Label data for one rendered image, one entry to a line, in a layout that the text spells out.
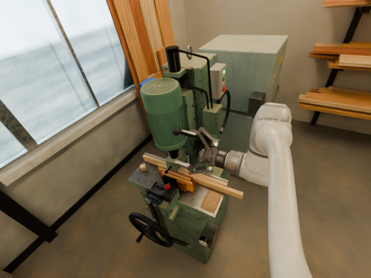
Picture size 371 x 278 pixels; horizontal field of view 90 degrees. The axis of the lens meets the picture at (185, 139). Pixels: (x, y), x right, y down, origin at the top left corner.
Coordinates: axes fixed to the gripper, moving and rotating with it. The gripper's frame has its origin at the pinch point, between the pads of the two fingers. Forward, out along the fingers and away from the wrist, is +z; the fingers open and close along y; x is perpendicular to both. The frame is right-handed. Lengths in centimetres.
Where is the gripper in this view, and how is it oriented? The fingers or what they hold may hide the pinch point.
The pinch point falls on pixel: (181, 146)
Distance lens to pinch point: 80.5
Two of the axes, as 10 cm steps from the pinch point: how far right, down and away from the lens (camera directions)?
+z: -8.8, -2.4, 4.2
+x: -4.3, -0.2, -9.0
